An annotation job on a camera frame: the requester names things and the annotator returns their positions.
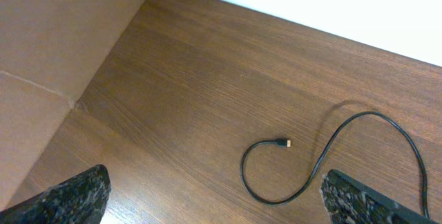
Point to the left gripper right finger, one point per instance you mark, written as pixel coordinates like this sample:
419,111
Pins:
349,201

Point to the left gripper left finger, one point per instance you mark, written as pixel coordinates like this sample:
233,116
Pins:
80,199

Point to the black usb cable short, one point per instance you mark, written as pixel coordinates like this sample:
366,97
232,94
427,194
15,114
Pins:
286,142

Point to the brown cardboard side panel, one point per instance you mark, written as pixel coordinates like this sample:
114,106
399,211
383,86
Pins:
50,51

